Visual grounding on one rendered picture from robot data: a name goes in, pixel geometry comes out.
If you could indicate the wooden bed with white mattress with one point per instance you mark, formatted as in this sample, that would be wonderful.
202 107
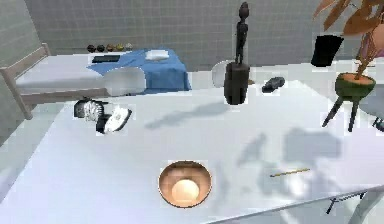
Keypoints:
50 75

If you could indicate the dark brown wooden statue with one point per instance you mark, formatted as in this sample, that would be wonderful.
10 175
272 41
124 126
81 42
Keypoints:
237 80

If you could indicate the blue blanket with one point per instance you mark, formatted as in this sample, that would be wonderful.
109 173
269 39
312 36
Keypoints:
163 71

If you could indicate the pale grey ball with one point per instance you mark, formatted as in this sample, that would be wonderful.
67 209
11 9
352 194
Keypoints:
128 46

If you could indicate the white table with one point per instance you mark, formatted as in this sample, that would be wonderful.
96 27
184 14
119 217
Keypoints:
100 173

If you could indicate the dark brown ball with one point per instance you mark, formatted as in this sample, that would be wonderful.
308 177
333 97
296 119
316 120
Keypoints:
100 48
91 48

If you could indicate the potted house plant on legs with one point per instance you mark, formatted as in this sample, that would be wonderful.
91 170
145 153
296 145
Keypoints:
355 85

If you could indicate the yellow ball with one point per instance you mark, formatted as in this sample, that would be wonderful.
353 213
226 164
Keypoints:
120 47

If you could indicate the black and white alarm clock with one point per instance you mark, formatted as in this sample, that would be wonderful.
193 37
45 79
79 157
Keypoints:
89 109

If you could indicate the brown wooden bowl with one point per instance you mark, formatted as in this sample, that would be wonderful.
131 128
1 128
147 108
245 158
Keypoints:
185 184

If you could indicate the white chair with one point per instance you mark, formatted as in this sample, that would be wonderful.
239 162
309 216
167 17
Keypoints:
218 74
125 81

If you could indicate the white pillow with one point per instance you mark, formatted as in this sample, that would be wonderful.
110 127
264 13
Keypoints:
157 54

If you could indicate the black laptop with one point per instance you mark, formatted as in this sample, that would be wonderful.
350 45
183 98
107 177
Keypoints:
105 59

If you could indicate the small dark grey object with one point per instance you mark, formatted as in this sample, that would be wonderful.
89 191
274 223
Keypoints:
273 84

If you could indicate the yellow pencil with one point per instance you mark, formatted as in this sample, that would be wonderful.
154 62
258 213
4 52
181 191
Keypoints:
289 172

